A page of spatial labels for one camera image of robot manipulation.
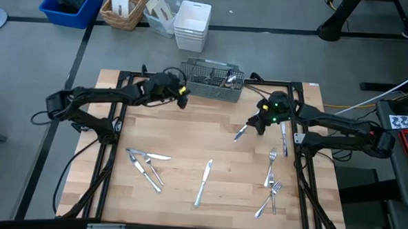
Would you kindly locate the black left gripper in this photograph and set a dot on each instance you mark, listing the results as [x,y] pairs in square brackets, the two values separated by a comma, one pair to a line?
[164,87]

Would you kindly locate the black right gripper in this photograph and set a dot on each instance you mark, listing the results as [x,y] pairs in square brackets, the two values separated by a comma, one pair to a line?
[276,109]

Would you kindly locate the silver fork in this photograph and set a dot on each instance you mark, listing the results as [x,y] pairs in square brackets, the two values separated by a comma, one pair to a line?
[273,197]
[270,165]
[267,201]
[154,171]

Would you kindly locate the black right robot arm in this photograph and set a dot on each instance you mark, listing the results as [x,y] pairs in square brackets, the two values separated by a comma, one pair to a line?
[345,124]

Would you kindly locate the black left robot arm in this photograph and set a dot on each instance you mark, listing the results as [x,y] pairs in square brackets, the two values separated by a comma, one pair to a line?
[87,95]

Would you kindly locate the grey plastic silverware caddy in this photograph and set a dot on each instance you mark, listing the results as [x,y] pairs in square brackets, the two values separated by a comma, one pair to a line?
[208,90]

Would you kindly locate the white plastic bin stack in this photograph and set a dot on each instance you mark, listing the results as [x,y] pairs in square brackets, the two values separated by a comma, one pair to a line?
[192,21]

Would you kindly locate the beige cardboard piece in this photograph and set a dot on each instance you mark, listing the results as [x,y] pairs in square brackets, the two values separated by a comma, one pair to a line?
[151,3]
[164,11]

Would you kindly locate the brown wicker basket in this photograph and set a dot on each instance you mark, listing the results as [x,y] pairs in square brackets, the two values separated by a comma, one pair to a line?
[122,21]

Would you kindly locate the white card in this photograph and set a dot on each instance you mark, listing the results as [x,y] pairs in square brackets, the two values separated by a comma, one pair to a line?
[120,5]

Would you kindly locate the blue plastic bin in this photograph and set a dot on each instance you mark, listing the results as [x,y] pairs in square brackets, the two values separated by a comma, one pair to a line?
[70,20]

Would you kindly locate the white printed paper label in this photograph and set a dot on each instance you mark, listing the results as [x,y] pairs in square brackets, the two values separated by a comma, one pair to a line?
[405,122]

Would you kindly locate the black side cart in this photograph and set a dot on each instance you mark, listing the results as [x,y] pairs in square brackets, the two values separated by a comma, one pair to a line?
[401,178]

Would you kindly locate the black aluminium table frame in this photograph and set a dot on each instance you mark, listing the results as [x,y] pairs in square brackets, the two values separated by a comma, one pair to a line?
[277,83]

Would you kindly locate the black post with flared base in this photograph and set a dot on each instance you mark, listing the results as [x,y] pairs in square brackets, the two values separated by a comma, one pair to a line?
[332,28]

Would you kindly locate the black neighbouring table frame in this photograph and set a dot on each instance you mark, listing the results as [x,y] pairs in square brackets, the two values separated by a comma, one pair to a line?
[381,87]

